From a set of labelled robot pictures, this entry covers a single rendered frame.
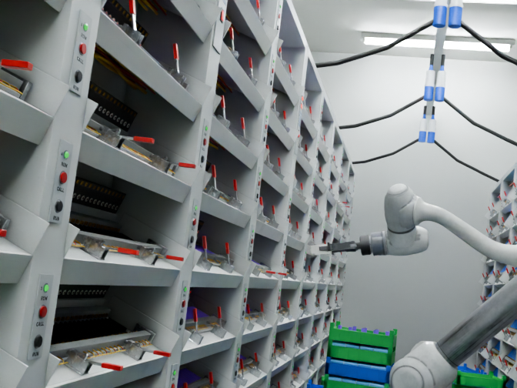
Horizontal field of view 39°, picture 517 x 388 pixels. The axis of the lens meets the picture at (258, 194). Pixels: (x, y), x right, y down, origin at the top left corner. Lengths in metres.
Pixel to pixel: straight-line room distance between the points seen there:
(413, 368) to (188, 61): 1.24
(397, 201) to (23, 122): 1.75
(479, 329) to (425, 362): 0.21
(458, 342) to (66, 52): 1.72
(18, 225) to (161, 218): 0.71
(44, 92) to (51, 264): 0.25
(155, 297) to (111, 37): 0.70
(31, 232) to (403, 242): 1.82
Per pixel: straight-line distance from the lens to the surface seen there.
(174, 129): 1.76
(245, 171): 2.42
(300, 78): 3.20
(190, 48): 1.80
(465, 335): 2.46
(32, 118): 1.04
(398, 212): 2.59
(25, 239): 1.07
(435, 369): 2.46
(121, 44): 1.30
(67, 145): 1.11
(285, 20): 2.93
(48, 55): 1.11
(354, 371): 3.48
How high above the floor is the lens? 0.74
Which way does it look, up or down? 6 degrees up
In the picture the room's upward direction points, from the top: 7 degrees clockwise
